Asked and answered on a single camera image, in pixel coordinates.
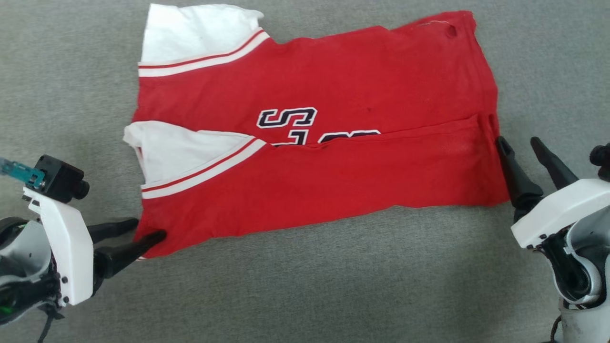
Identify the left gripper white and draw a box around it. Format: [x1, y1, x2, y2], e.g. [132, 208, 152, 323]
[22, 188, 167, 307]

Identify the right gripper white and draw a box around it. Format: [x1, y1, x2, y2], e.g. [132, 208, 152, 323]
[496, 136, 610, 250]

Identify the red and white jersey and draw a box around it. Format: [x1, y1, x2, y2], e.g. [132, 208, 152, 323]
[123, 3, 511, 261]

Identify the teal connector board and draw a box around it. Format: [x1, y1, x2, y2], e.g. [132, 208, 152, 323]
[0, 157, 46, 189]

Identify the grey fabric sofa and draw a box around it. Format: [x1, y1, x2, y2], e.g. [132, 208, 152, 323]
[0, 0, 610, 343]

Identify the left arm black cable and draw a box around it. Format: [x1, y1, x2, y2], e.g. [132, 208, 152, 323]
[36, 305, 64, 343]

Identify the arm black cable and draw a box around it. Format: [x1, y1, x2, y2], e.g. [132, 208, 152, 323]
[36, 305, 64, 343]
[549, 314, 564, 343]

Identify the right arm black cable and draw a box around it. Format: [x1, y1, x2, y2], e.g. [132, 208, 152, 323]
[549, 314, 564, 343]

